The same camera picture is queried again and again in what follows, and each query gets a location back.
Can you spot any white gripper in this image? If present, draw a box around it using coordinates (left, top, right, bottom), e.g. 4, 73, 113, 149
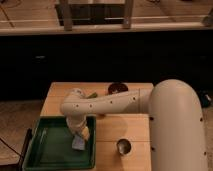
67, 117, 88, 135

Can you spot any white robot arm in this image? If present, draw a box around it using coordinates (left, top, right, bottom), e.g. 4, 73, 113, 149
60, 79, 208, 171

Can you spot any green plastic tray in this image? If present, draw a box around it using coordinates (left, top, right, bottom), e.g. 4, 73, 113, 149
22, 116, 96, 171

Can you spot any green object on table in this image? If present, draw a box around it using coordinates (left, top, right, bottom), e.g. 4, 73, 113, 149
87, 92, 98, 99

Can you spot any dark brown bowl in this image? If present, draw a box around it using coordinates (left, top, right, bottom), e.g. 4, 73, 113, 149
108, 83, 128, 94

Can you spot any small metal cup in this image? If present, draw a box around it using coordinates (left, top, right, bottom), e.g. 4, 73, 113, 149
116, 139, 131, 155

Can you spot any dark blue floor device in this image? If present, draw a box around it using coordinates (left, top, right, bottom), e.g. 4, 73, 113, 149
200, 94, 212, 108

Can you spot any wooden stool frame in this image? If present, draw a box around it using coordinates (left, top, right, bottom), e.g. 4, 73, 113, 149
54, 0, 134, 31

